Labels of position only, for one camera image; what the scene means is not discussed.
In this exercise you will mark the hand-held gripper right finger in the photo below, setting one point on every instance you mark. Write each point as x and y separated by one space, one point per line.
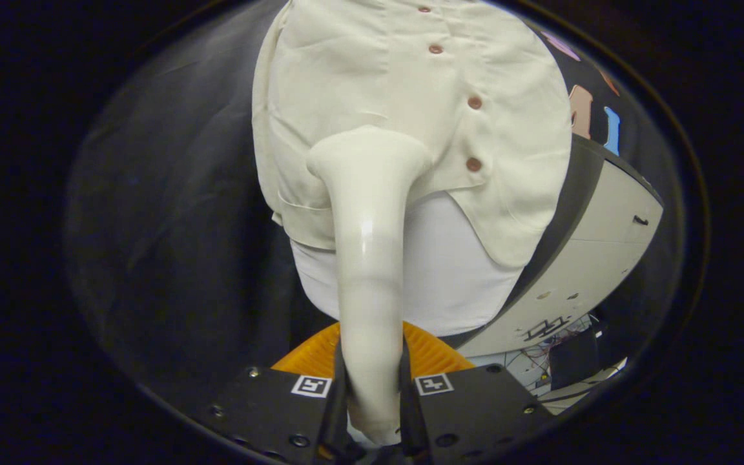
475 407

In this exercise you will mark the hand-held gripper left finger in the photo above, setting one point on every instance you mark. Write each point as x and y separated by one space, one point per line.
268 407

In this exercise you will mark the white garment steamer head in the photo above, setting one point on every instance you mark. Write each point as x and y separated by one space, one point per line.
369 258

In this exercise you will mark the cream button shirt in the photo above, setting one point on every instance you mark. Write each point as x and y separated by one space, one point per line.
359 77

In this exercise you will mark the black box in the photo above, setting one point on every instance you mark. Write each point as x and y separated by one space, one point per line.
572 358

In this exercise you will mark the white ironing board pad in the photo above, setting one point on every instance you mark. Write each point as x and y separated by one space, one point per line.
449 278

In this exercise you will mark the grey and white cabinet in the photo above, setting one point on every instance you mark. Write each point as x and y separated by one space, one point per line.
598 258

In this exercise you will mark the black backdrop cloth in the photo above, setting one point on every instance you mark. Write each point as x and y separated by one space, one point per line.
172 226

